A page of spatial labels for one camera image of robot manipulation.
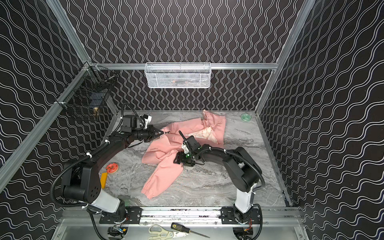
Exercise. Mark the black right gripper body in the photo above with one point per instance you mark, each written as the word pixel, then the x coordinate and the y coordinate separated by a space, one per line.
pixel 188 148

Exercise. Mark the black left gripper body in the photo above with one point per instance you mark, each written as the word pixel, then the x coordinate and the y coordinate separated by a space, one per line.
pixel 151 133

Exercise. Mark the pink zip-up jacket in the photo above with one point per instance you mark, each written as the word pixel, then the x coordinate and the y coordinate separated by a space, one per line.
pixel 210 129

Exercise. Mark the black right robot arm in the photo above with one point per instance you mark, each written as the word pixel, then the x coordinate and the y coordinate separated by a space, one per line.
pixel 243 171

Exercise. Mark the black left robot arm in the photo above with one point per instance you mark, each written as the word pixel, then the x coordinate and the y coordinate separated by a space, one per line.
pixel 79 184

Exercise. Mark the red tape roll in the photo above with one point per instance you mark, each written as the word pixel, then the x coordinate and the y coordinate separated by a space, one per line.
pixel 112 168

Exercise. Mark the small brass bell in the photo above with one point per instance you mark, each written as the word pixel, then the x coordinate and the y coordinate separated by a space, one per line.
pixel 96 111

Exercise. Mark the yellow block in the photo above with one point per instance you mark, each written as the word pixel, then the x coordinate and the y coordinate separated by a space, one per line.
pixel 103 180

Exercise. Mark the black yellow screwdriver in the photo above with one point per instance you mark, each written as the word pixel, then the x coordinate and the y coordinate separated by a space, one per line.
pixel 182 229

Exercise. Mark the green transparent lid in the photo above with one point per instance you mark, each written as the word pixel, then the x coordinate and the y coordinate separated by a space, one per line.
pixel 246 117

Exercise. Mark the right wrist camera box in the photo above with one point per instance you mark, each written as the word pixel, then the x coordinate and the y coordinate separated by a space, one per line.
pixel 185 149

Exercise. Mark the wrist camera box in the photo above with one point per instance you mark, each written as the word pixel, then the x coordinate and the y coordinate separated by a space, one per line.
pixel 185 149
pixel 146 119

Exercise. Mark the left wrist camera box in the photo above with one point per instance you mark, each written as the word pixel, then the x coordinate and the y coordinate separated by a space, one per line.
pixel 146 119

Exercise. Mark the white wire mesh basket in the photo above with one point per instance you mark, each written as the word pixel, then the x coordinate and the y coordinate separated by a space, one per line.
pixel 178 75

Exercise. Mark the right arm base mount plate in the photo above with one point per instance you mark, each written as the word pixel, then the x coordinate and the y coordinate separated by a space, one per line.
pixel 233 216

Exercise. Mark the black wire basket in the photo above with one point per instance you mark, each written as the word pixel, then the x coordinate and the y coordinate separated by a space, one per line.
pixel 93 90

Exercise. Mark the scissors with pale handles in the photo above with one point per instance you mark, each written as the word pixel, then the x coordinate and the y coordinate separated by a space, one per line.
pixel 159 233

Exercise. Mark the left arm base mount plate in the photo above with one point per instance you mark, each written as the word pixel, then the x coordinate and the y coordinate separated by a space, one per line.
pixel 131 215

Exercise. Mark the aluminium front rail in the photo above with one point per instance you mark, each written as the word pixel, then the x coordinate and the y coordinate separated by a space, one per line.
pixel 209 217

